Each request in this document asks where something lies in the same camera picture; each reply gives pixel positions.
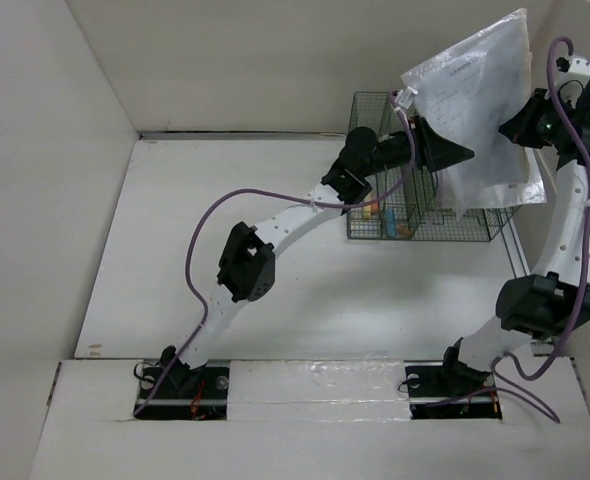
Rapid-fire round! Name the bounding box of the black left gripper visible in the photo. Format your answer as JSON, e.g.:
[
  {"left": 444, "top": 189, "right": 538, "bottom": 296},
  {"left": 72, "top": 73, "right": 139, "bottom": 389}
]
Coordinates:
[{"left": 360, "top": 115, "right": 473, "bottom": 179}]

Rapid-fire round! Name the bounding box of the clear mesh pouch purple zipper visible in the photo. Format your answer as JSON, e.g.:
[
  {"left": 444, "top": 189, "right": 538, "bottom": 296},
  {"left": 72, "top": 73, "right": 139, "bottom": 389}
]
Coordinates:
[{"left": 436, "top": 148, "right": 547, "bottom": 211}]

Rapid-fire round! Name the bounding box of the clear mesh pouch beige zipper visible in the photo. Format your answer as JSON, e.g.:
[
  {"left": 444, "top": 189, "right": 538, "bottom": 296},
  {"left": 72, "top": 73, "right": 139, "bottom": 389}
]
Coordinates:
[{"left": 401, "top": 8, "right": 531, "bottom": 216}]

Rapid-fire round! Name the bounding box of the blue correction tape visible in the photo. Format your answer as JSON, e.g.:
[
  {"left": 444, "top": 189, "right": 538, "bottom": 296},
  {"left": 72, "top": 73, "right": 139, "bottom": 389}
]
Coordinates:
[{"left": 383, "top": 208, "right": 397, "bottom": 239}]

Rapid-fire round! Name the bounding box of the orange correction tape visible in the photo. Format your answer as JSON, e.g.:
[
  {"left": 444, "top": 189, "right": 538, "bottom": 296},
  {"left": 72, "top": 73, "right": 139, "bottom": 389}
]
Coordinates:
[{"left": 396, "top": 226, "right": 413, "bottom": 238}]

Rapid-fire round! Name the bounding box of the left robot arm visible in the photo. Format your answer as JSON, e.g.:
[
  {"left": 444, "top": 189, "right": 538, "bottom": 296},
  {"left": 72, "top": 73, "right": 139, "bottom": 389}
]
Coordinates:
[{"left": 159, "top": 116, "right": 474, "bottom": 397}]

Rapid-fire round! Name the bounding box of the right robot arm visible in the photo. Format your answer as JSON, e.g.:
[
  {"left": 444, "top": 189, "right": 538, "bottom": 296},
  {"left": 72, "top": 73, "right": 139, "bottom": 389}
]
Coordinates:
[{"left": 437, "top": 55, "right": 590, "bottom": 395}]

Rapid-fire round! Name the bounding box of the green wire desk organizer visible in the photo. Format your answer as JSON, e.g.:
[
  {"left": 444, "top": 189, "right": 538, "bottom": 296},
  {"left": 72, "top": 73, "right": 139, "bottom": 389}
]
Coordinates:
[{"left": 346, "top": 91, "right": 517, "bottom": 242}]

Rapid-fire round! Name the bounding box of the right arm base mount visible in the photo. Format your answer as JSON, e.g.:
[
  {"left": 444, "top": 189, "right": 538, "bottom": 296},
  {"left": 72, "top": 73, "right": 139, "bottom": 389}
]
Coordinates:
[{"left": 398, "top": 360, "right": 502, "bottom": 421}]

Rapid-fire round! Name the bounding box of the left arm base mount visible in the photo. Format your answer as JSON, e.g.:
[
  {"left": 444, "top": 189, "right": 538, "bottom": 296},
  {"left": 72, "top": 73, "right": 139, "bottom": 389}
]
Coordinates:
[{"left": 133, "top": 362, "right": 230, "bottom": 421}]

